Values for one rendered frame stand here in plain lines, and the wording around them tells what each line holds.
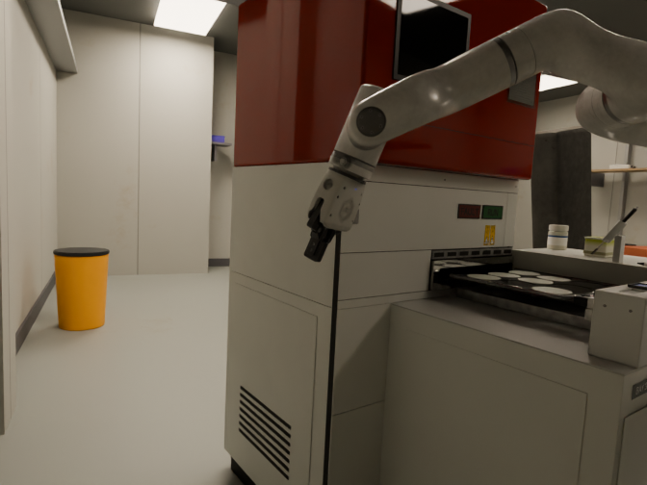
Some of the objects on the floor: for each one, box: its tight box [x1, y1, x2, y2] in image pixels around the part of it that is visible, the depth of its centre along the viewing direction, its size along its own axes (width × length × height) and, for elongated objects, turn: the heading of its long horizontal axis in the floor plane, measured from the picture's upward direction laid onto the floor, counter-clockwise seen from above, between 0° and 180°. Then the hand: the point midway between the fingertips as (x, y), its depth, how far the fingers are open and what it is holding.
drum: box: [53, 247, 110, 331], centre depth 368 cm, size 38×40×61 cm
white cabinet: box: [379, 305, 647, 485], centre depth 143 cm, size 64×96×82 cm
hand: (315, 249), depth 88 cm, fingers closed
